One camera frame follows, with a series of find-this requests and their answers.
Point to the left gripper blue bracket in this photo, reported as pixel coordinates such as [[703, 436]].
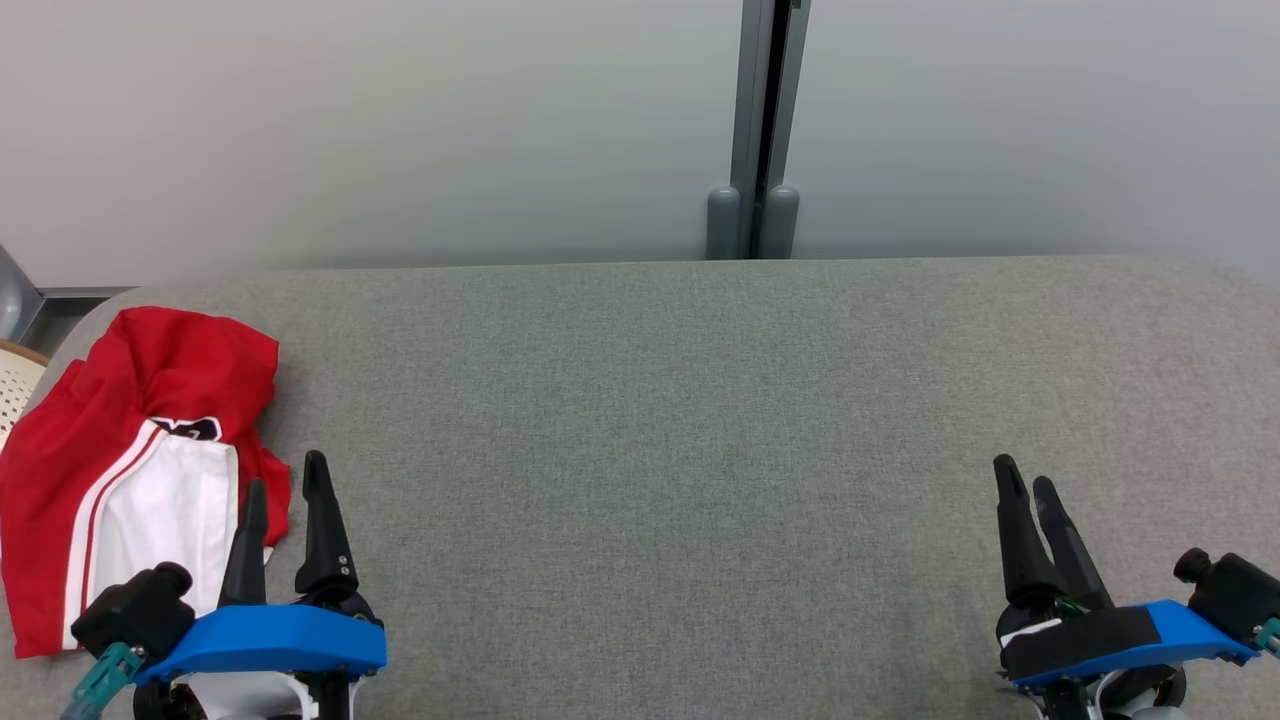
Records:
[[270, 640]]

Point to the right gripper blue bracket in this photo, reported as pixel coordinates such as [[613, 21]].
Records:
[[1100, 640]]

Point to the red shirt with white sleeves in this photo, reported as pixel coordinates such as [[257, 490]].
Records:
[[60, 480]]

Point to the grey metal shelf rack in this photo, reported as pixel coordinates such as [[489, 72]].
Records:
[[15, 300]]

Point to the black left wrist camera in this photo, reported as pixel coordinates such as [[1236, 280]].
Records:
[[135, 610]]

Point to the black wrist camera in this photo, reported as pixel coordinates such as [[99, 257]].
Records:
[[1235, 595], [135, 610]]

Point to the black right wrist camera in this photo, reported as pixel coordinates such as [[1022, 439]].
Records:
[[1235, 595]]

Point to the grey partition post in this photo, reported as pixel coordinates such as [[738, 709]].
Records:
[[748, 100]]

